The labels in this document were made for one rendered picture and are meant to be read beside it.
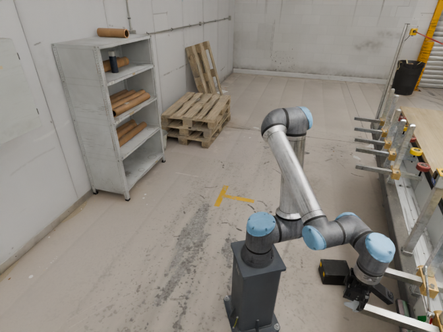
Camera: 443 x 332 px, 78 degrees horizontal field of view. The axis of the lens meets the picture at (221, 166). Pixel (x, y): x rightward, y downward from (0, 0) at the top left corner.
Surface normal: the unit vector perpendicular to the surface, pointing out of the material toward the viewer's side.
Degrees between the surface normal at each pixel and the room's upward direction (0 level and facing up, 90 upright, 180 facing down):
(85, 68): 90
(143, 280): 0
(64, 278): 0
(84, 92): 90
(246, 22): 90
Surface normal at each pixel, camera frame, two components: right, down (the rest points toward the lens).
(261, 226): -0.07, -0.84
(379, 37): -0.28, 0.49
